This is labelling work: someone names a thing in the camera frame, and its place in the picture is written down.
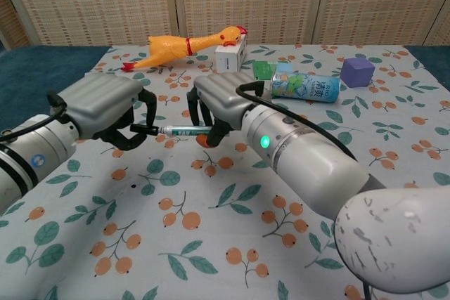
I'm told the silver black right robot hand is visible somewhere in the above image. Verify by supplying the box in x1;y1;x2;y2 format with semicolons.
186;72;271;149

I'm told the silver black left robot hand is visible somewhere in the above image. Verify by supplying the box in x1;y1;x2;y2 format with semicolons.
56;73;158;152

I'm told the black marker cap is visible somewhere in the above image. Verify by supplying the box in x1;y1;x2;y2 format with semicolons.
129;123;159;136

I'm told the teal and black pen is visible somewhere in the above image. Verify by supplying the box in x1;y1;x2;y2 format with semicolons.
156;124;214;138

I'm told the white cardboard box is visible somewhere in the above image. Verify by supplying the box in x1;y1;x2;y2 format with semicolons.
214;34;248;72

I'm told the yellow rubber chicken toy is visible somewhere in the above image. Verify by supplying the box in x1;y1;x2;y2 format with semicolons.
120;25;248;72

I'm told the blue felt table cover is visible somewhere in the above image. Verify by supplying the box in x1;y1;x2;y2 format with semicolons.
0;45;450;111

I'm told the blue green drink can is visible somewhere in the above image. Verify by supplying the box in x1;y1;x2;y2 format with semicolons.
270;70;341;104

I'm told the floral print tablecloth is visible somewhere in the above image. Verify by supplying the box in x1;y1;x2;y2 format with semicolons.
0;44;450;300

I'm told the purple foam cube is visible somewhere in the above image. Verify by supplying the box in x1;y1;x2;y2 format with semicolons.
341;56;374;89

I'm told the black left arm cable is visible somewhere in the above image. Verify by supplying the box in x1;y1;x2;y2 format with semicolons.
0;91;68;140

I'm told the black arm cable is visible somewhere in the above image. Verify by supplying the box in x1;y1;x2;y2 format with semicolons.
0;91;68;140
235;81;372;300

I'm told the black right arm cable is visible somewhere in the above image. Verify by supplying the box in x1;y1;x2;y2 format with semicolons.
235;81;372;300

